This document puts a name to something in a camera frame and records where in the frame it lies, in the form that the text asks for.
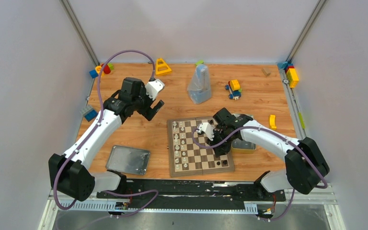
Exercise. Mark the grey lego brick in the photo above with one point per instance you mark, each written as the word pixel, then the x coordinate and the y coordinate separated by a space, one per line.
pixel 87 109

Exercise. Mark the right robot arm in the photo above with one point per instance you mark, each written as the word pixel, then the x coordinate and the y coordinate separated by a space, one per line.
pixel 305 165

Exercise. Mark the silver metal tin box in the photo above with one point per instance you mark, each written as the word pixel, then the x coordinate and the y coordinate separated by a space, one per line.
pixel 239 146

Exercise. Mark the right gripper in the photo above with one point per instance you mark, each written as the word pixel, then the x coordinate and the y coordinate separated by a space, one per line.
pixel 219 150

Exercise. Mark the clear bubble wrap bag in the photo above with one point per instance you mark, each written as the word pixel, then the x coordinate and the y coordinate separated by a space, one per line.
pixel 199 88

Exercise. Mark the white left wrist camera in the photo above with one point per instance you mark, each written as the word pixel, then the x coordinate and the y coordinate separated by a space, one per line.
pixel 153 88

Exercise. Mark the wooden chess board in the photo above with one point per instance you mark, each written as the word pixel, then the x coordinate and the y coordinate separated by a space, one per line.
pixel 185 157

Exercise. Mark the small wooden block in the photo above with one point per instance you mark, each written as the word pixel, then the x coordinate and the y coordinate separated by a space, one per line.
pixel 266 71

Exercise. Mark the yellow trapezoid toy block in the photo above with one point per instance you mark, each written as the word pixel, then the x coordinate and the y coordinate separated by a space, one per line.
pixel 162 67

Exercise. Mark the toy car blocks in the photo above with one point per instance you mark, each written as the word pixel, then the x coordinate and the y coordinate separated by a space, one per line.
pixel 234 89

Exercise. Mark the red cylinder block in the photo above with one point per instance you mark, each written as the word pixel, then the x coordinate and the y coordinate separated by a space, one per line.
pixel 106 69

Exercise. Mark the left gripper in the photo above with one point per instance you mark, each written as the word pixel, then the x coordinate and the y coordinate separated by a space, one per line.
pixel 146 107

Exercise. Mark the yellow cylinder block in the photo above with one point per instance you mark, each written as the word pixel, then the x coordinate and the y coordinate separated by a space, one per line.
pixel 99 71

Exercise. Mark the stacked coloured bricks corner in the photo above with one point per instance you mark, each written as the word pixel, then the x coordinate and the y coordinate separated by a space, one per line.
pixel 290 72

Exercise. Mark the small yellow block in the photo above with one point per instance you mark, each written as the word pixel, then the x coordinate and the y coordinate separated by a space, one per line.
pixel 272 122

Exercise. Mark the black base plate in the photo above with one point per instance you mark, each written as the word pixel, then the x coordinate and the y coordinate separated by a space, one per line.
pixel 244 191

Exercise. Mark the blue cube block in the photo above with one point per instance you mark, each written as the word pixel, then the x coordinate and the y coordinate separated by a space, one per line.
pixel 93 73

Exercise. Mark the blue lego brick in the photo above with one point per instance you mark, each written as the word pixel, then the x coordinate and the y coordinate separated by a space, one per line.
pixel 90 115

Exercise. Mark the green block behind bag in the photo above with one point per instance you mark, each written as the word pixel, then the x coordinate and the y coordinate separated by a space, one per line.
pixel 200 62

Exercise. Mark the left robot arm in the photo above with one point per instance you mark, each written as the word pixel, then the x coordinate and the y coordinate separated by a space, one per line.
pixel 69 172

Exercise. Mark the silver tin lid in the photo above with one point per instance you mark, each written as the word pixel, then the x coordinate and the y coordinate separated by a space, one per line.
pixel 128 160

